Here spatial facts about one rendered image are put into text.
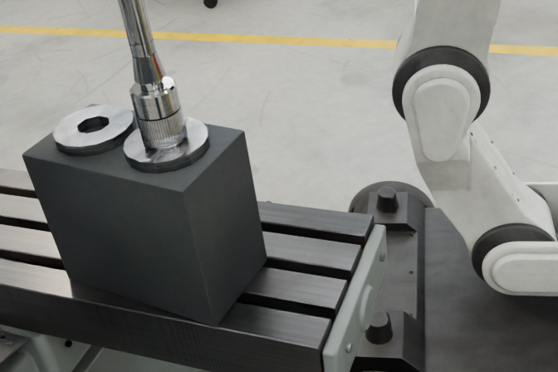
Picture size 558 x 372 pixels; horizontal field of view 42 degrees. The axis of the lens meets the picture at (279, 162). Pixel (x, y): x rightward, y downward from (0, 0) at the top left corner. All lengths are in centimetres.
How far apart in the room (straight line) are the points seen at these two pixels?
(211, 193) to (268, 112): 242
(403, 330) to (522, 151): 163
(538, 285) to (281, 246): 54
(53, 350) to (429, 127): 61
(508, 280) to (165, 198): 72
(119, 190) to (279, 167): 205
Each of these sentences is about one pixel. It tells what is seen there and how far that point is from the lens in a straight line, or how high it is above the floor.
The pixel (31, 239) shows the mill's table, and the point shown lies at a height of 96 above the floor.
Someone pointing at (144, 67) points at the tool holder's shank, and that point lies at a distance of 72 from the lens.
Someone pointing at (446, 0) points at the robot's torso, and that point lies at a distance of 106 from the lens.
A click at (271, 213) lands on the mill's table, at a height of 96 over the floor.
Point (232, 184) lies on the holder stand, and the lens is 78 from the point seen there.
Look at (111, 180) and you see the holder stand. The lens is 76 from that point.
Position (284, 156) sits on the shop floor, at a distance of 285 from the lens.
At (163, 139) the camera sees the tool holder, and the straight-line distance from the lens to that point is 74.
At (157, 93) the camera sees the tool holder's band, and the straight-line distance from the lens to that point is 72.
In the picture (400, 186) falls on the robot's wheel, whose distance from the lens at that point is 161.
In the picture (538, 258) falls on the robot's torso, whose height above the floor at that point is 72.
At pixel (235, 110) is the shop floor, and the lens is 322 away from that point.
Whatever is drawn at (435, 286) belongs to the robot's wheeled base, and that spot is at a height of 57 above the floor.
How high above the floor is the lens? 155
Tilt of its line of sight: 33 degrees down
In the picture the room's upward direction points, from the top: 9 degrees counter-clockwise
